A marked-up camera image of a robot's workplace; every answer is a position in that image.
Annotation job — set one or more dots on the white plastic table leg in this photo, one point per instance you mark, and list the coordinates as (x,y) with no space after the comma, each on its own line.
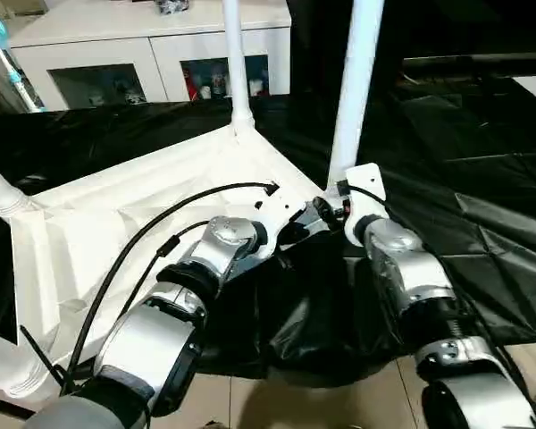
(237,63)
(355,89)
(2,192)
(9,366)

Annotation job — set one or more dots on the grey crumpled object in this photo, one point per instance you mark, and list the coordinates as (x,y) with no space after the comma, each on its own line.
(172,5)

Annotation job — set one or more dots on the white plastic table top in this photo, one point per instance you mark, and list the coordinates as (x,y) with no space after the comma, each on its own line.
(98,214)

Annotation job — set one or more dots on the white glass-door cabinet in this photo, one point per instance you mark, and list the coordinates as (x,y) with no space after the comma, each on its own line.
(116,31)

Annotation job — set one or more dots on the white pole with blue band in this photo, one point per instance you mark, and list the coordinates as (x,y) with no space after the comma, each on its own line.
(9,63)

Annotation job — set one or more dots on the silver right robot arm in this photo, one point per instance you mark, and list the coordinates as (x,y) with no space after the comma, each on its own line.
(411,277)

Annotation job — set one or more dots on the black plastic mat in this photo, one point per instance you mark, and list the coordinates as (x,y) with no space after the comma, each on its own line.
(482,179)

